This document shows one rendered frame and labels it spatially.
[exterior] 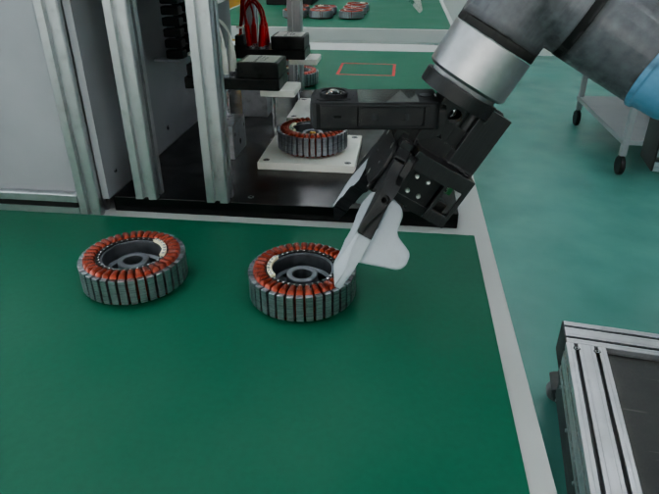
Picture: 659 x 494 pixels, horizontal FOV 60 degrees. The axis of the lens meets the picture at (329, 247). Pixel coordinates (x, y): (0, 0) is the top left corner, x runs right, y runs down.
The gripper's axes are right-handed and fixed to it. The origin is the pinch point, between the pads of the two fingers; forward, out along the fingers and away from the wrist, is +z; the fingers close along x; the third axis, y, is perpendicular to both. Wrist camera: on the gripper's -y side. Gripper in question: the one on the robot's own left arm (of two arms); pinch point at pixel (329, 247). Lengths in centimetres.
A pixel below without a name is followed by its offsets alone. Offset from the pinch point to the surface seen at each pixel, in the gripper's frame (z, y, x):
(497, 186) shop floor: 30, 110, 209
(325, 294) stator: 2.4, 0.9, -4.9
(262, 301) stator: 6.7, -3.8, -4.1
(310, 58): -4, -7, 61
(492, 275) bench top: -4.0, 19.0, 4.3
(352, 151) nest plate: 0.5, 4.3, 36.6
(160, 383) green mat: 12.2, -9.6, -13.9
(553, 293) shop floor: 32, 106, 115
